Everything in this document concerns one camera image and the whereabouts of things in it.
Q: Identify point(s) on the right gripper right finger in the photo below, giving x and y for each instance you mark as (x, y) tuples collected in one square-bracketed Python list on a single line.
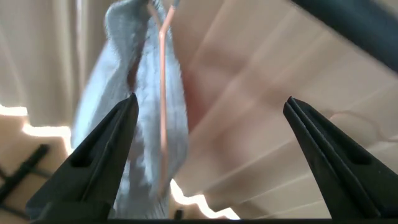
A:
[(351, 186)]

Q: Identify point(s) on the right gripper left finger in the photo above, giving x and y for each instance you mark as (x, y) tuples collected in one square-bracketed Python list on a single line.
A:
[(102, 174)]

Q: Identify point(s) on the pale grey shorts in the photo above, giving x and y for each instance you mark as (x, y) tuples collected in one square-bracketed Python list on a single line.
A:
[(146, 93)]

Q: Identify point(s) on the pink clothes hanger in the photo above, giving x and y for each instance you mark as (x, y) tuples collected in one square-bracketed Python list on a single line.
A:
[(163, 93)]

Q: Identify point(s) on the black clothes rack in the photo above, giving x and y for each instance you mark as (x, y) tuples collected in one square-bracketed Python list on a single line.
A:
[(357, 21)]

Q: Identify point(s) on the beige curtain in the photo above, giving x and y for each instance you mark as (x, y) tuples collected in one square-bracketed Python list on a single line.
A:
[(280, 93)]

